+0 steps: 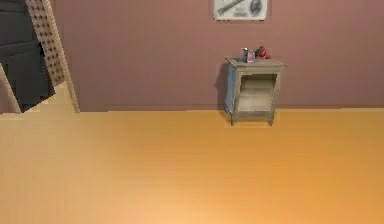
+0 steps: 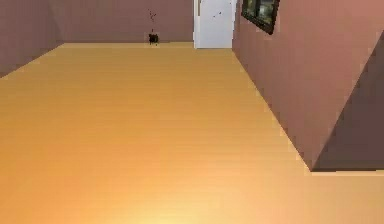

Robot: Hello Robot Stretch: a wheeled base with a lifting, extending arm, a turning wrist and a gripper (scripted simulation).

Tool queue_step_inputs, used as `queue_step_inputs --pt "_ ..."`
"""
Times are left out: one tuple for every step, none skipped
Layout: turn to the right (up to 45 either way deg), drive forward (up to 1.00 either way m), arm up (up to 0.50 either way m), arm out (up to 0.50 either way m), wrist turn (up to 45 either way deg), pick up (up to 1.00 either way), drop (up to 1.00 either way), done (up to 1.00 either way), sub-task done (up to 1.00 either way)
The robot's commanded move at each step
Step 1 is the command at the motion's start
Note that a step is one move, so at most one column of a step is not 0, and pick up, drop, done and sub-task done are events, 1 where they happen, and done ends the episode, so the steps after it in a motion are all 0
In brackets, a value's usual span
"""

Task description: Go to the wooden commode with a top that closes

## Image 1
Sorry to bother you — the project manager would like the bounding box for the grey wooden bedside cabinet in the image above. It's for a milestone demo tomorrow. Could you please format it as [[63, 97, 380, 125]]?
[[224, 56, 288, 127]]

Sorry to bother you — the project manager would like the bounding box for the dark grey hanging cloth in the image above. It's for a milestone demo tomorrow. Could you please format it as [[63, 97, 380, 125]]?
[[0, 0, 56, 114]]

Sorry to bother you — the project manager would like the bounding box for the small clear bottle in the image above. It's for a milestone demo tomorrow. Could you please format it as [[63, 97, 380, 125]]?
[[242, 47, 256, 64]]

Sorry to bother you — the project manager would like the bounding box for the white framed wall picture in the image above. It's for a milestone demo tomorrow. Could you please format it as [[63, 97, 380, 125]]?
[[213, 0, 269, 22]]

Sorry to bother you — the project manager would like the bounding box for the red and black object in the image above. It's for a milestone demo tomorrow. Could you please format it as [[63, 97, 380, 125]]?
[[254, 45, 272, 60]]

